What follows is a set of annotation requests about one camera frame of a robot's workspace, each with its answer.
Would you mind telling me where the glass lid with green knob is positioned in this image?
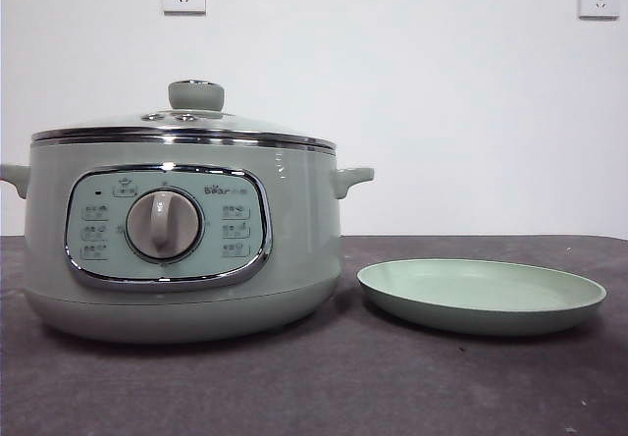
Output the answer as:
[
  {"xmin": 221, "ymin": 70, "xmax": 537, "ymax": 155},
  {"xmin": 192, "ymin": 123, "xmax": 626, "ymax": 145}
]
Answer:
[{"xmin": 31, "ymin": 80, "xmax": 336, "ymax": 151}]

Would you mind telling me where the pale green electric steamer pot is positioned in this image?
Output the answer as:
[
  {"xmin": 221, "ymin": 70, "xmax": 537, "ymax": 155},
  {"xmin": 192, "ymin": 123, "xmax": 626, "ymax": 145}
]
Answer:
[{"xmin": 0, "ymin": 138, "xmax": 376, "ymax": 345}]

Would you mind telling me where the pale green round plate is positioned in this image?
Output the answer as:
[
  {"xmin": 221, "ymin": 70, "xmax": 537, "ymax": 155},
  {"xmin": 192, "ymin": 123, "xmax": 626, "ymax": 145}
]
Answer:
[{"xmin": 356, "ymin": 257, "xmax": 608, "ymax": 337}]

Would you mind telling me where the grey round control dial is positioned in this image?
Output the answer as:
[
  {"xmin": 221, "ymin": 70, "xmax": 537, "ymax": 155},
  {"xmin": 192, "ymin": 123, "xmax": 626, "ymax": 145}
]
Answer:
[{"xmin": 126, "ymin": 189, "xmax": 203, "ymax": 263}]

